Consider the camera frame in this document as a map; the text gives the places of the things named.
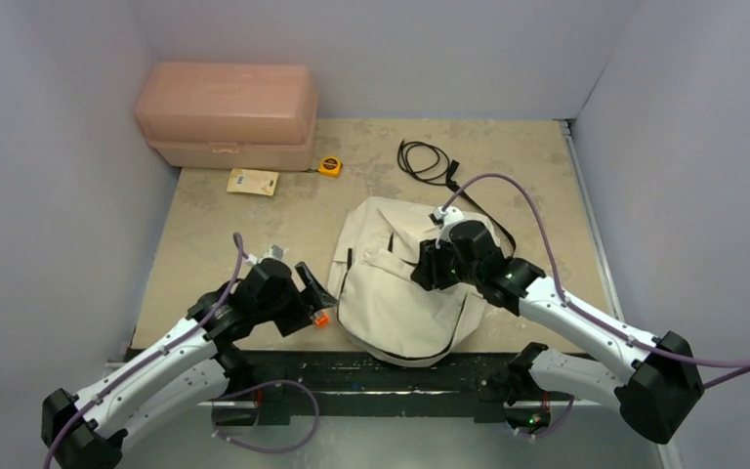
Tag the orange pencil sharpener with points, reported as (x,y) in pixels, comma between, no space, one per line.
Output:
(320,319)

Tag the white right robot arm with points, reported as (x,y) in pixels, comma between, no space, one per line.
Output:
(652,381)

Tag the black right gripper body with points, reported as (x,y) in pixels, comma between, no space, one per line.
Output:
(432,264)

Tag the yellow tape measure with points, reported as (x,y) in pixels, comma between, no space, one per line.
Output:
(330,166)

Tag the pink plastic storage box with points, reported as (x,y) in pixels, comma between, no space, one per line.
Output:
(229,116)

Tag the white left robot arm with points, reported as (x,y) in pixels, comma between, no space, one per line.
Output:
(196,361)

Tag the tan paper card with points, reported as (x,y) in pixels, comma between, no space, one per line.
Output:
(256,182)

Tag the beige canvas backpack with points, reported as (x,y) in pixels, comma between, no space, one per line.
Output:
(381,310)

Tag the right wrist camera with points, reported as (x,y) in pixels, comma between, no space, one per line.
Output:
(446,218)

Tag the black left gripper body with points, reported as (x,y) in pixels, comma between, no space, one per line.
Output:
(288,311)

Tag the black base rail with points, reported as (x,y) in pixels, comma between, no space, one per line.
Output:
(354,384)

